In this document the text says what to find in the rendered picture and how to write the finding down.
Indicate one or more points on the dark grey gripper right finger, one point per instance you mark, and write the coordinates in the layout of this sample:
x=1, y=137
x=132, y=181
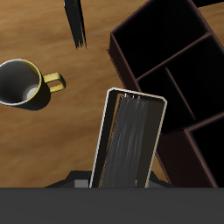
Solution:
x=155, y=181

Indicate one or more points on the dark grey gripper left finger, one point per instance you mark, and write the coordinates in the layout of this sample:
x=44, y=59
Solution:
x=78, y=180

